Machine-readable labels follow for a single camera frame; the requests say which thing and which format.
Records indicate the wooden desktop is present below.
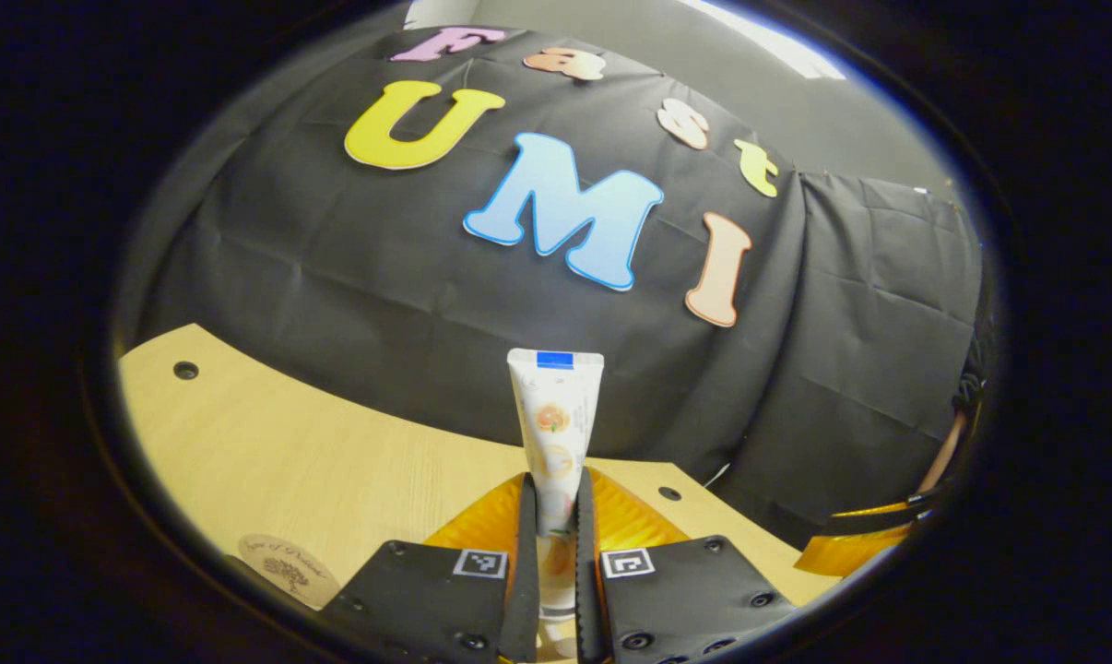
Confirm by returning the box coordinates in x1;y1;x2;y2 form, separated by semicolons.
118;323;843;661

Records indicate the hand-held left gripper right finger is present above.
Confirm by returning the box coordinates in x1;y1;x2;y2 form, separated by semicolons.
573;467;799;664

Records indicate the black backdrop cloth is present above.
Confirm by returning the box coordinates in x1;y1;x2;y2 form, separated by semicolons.
118;23;992;554

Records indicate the round cork coaster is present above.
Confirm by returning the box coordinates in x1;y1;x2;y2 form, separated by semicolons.
237;532;342;611

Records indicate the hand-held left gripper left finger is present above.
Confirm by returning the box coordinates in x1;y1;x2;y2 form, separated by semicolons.
319;470;540;662

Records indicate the white toothpaste tube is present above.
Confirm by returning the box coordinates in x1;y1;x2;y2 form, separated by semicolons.
506;348;606;621

